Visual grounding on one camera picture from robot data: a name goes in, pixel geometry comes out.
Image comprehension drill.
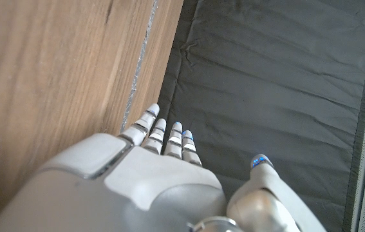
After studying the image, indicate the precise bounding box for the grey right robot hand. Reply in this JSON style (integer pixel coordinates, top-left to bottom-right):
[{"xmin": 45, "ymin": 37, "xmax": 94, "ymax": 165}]
[{"xmin": 0, "ymin": 102, "xmax": 328, "ymax": 232}]

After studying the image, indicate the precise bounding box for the black fabric curtain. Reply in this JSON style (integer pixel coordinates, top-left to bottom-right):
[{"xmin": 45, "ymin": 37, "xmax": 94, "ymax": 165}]
[{"xmin": 156, "ymin": 0, "xmax": 365, "ymax": 232}]

